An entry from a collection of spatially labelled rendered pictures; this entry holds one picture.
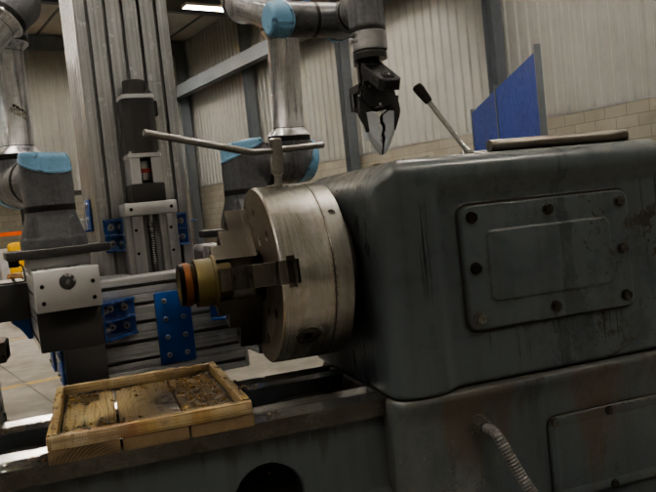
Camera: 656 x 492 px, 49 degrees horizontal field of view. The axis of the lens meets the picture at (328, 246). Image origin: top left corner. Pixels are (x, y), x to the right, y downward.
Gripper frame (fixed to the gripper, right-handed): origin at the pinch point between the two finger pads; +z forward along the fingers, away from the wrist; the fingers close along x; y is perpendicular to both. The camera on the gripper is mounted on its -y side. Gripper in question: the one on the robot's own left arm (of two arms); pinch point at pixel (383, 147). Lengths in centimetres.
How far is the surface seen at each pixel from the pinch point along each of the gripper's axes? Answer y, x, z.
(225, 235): -9.0, 36.5, 14.3
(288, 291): -27.7, 30.7, 23.8
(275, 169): -16.4, 27.7, 3.6
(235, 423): -30, 42, 43
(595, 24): 855, -776, -247
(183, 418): -30, 49, 40
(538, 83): 363, -300, -72
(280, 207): -22.6, 29.2, 10.3
